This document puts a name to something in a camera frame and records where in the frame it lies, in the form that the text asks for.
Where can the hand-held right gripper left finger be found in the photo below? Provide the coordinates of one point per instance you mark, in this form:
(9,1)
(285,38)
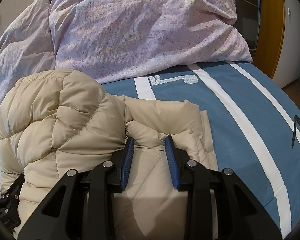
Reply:
(127,162)

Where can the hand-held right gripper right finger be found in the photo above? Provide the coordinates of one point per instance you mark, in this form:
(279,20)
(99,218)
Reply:
(171,162)

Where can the beige puffer jacket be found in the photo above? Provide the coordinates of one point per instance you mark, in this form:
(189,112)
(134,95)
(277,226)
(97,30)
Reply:
(65,117)

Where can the blue and white bed sheet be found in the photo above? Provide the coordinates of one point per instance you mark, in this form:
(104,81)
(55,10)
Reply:
(227,135)

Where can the lilac floral duvet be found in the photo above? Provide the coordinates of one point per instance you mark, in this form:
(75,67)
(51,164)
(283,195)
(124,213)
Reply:
(140,30)

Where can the dark wardrobe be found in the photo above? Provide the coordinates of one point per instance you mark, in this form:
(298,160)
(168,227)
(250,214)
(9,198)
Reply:
(247,10)

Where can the white door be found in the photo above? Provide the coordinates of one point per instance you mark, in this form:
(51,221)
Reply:
(295,35)

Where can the wooden door frame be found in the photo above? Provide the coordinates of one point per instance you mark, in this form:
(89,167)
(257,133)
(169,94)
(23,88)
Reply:
(271,17)

